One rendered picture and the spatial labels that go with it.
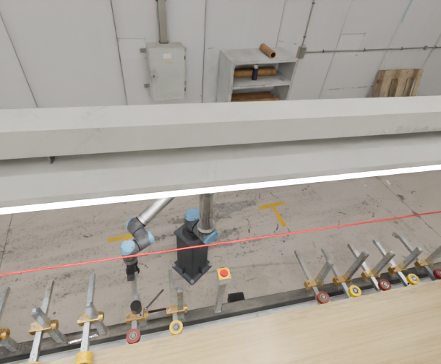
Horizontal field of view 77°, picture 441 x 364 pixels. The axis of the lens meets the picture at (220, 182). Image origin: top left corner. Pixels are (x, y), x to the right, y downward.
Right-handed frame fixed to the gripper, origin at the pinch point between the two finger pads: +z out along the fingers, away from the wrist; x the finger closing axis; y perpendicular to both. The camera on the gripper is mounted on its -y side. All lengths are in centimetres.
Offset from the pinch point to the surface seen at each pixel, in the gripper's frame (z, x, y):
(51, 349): 12, 51, -33
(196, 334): -8, -37, -48
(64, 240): 85, 84, 101
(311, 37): -79, -242, 269
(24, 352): 12, 66, -32
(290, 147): -157, -50, -60
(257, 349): -9, -70, -63
